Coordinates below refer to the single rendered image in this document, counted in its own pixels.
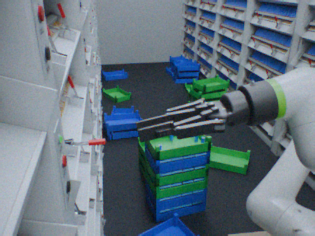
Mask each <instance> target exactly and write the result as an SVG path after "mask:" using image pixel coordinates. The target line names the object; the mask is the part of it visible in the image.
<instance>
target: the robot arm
mask: <svg viewBox="0 0 315 236"><path fill-rule="evenodd" d="M282 118H285V119H286V120H287V123H288V126H289V128H290V131H291V136H292V140H291V142H290V143H289V145H288V147H287V148H286V149H285V151H284V153H283V154H282V155H281V157H280V159H279V160H278V161H277V162H276V164H275V165H274V167H272V169H271V170H270V172H269V173H268V174H267V175H266V177H264V179H263V180H262V181H261V183H260V184H258V186H257V187H256V188H255V189H254V190H253V191H252V192H251V194H250V195H249V197H248V198H247V203H246V209H247V214H248V215H249V217H250V218H251V219H252V221H253V222H254V223H256V224H257V225H258V226H259V227H261V228H262V229H264V230H265V231H267V232H268V233H269V234H270V235H272V236H315V211H311V210H310V209H306V208H304V207H303V206H301V205H300V204H298V203H297V202H296V201H295V198H296V195H297V194H298V191H299V190H300V187H301V186H302V184H303V182H304V180H305V179H306V177H307V176H308V173H309V172H310V171H312V172H315V69H314V68H312V67H300V68H297V69H293V70H291V71H289V72H288V73H285V74H282V75H281V76H279V77H274V78H273V79H267V80H264V81H258V82H254V81H252V82H251V84H244V85H242V86H239V87H238V90H237V91H233V92H228V93H225V94H223V95H222V96H221V99H220V100H219V101H212V102H209V103H206V102H205V99H204V98H201V99H200V100H197V101H195V102H192V103H187V104H185V105H180V106H178V107H173V108H171V109H167V113H166V114H164V115H162V116H157V117H153V118H149V119H145V120H141V121H138V122H136V127H137V132H138V135H139V140H140V142H141V143H142V142H146V141H149V140H154V139H156V138H162V137H165V136H170V135H173V136H176V137H177V139H178V140H181V139H184V138H191V137H194V136H201V135H207V134H210V133H225V124H228V125H229V126H231V127H233V126H238V125H241V124H247V125H248V126H251V127H252V129H256V126H257V125H260V124H263V123H265V122H271V121H273V120H278V119H282ZM213 126H214V127H213Z"/></svg>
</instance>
